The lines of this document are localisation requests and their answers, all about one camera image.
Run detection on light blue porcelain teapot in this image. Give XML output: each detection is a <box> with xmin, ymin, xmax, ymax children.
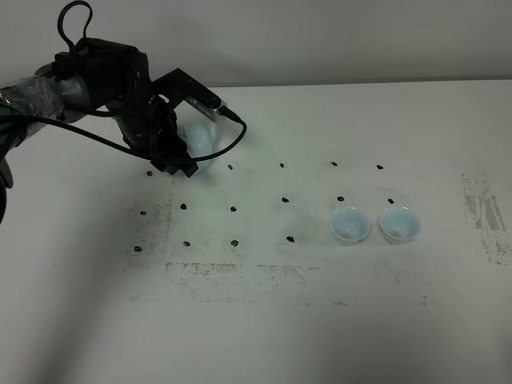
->
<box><xmin>178</xmin><ymin>122</ymin><xmax>217</xmax><ymax>158</ymax></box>

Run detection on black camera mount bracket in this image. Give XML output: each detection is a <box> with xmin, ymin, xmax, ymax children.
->
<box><xmin>151</xmin><ymin>68</ymin><xmax>221</xmax><ymax>110</ymax></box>

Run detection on left light blue teacup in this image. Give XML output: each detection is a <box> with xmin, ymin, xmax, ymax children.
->
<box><xmin>330</xmin><ymin>206</ymin><xmax>371</xmax><ymax>246</ymax></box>

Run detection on black left camera cable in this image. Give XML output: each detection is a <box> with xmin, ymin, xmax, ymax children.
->
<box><xmin>0</xmin><ymin>0</ymin><xmax>248</xmax><ymax>164</ymax></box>

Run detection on light blue teacup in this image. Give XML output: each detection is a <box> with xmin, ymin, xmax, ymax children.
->
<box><xmin>330</xmin><ymin>206</ymin><xmax>371</xmax><ymax>246</ymax></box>
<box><xmin>378</xmin><ymin>206</ymin><xmax>421</xmax><ymax>245</ymax></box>

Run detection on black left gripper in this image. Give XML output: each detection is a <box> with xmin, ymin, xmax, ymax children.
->
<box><xmin>54</xmin><ymin>38</ymin><xmax>198</xmax><ymax>177</ymax></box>

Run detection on right light blue teacup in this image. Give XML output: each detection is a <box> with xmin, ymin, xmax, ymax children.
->
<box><xmin>378</xmin><ymin>206</ymin><xmax>421</xmax><ymax>245</ymax></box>

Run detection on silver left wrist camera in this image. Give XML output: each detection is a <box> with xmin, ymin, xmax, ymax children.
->
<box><xmin>185</xmin><ymin>96</ymin><xmax>226</xmax><ymax>123</ymax></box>

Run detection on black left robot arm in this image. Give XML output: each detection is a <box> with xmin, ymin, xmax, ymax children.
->
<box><xmin>1</xmin><ymin>38</ymin><xmax>198</xmax><ymax>177</ymax></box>

